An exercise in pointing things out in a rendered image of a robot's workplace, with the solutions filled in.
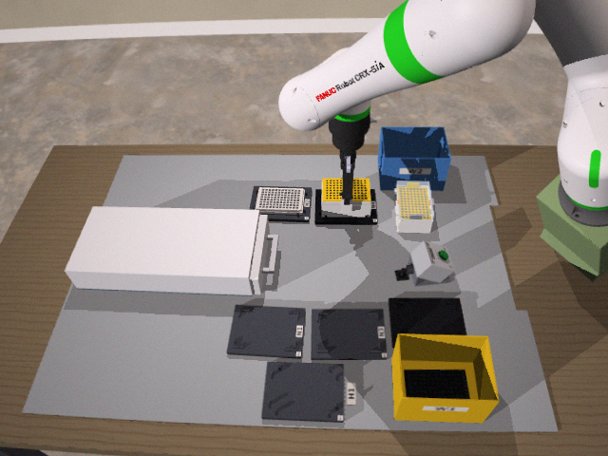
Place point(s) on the grey bench mat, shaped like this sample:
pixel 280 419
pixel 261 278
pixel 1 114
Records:
pixel 162 357

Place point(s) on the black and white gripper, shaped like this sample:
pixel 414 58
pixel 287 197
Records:
pixel 347 152

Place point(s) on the blue open-top bin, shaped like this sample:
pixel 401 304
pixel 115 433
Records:
pixel 413 154

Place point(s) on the beige label with h1 text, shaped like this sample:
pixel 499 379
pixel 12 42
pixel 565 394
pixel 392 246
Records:
pixel 351 394

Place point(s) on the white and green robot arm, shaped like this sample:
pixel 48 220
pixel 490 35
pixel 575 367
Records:
pixel 425 40

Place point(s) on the yellow open-top box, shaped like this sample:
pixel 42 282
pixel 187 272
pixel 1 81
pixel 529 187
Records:
pixel 444 352

